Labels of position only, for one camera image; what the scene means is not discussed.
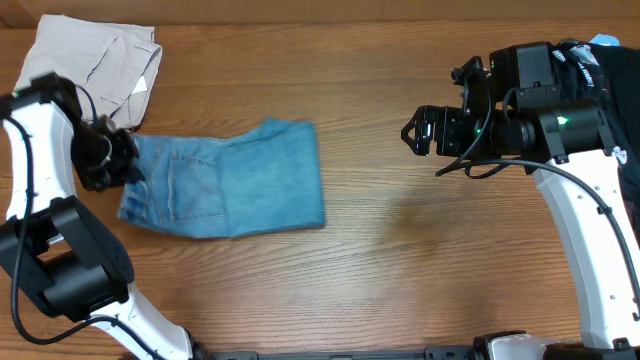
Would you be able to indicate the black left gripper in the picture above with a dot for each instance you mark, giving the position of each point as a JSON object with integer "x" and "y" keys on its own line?
{"x": 117, "y": 178}

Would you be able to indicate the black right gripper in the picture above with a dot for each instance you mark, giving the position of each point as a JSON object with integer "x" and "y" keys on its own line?
{"x": 447, "y": 120}

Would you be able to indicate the light blue denim jeans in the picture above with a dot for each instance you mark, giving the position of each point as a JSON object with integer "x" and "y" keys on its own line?
{"x": 266, "y": 180}

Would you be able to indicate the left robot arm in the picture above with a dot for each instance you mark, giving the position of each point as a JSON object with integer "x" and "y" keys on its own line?
{"x": 68, "y": 270}

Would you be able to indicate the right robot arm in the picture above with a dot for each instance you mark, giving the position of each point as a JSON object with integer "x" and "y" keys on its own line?
{"x": 547, "y": 108}

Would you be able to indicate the folded beige trousers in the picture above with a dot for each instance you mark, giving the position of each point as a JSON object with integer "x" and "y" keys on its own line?
{"x": 117, "y": 64}

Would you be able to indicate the black patterned garment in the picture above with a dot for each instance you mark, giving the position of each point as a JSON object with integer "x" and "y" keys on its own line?
{"x": 609, "y": 74}

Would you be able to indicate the light blue garment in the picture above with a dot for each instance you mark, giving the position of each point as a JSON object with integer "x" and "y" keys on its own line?
{"x": 605, "y": 40}

